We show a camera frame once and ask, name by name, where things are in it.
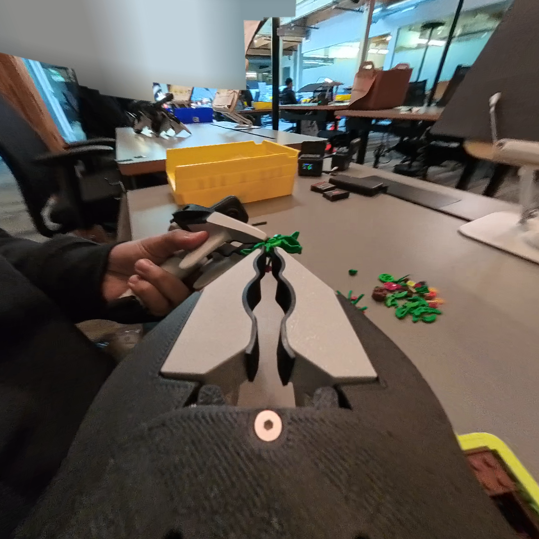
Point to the person's left forearm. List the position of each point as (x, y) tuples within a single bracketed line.
[(54, 273)]

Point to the black open case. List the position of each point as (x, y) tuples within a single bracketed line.
[(343, 158)]

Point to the green toy brick vine plant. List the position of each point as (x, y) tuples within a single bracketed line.
[(356, 300)]

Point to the black board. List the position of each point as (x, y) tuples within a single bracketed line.
[(497, 84)]

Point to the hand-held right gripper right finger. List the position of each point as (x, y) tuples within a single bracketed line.
[(328, 337)]

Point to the person's left hand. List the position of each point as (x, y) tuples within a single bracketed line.
[(139, 257)]

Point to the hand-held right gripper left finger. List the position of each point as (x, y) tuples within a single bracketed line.
[(210, 337)]

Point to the small black battery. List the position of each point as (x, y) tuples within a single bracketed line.
[(323, 186), (336, 195)]

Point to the wooden background desk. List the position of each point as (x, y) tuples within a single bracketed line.
[(391, 113)]

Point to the spare grippers on desk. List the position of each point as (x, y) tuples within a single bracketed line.
[(158, 118)]

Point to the brown paper bag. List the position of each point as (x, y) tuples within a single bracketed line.
[(387, 90)]

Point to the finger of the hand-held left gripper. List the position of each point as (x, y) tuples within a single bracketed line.
[(219, 269), (240, 229)]

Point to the white document stand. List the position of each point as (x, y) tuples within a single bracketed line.
[(501, 236)]

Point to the brown round toy brick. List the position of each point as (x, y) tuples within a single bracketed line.
[(380, 294)]

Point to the black flat box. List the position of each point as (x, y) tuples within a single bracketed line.
[(358, 185)]

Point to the blue plastic bin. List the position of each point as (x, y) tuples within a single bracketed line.
[(191, 114)]

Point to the black office chair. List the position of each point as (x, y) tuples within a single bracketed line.
[(29, 177)]

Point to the wooden post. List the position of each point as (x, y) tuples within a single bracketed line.
[(21, 101)]

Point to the green toy brick leaf sprig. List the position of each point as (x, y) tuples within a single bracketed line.
[(282, 242)]

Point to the yellow plastic bin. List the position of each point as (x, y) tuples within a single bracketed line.
[(236, 181)]

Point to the paper instruction booklet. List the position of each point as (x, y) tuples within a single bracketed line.
[(180, 93), (227, 101)]

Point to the black charger case with display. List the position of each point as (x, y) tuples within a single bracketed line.
[(311, 162)]

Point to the lime green toy brick pot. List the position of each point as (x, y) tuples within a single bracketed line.
[(501, 459)]

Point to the pile of small toy bricks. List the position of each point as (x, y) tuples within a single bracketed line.
[(415, 307)]

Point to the black pole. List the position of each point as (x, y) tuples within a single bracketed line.
[(276, 75), (430, 42)]

